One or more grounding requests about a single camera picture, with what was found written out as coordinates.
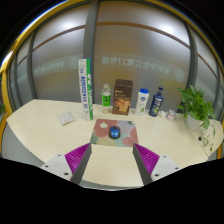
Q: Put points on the dark blue pump bottle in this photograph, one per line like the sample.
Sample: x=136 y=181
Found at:
x=155 y=104

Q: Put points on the small white crumpled item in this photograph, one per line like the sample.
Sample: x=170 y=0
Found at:
x=162 y=114

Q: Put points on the pastel floral mouse pad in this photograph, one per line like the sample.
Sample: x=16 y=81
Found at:
x=100 y=135

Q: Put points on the small black object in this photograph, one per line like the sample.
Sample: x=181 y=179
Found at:
x=200 y=138

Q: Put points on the green potted plant white pot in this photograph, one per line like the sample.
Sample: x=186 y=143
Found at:
x=195 y=108

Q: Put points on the tall white green tube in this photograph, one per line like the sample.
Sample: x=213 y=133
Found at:
x=85 y=90

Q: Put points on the blue computer mouse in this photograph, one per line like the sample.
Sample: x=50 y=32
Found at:
x=114 y=132

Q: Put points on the small white packet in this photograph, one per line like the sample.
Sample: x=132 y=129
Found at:
x=66 y=118

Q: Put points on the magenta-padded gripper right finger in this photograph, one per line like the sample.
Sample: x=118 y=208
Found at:
x=150 y=160

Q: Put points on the white bottle with blue cap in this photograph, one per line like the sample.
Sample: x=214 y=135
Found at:
x=141 y=103

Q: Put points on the small pink white jar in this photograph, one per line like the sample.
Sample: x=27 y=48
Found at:
x=170 y=115

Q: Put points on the clear bottle green label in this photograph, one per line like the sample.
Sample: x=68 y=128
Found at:
x=106 y=99

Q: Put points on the brown cardboard box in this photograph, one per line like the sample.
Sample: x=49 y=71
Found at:
x=122 y=97

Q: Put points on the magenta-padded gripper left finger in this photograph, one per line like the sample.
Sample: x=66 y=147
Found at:
x=74 y=159

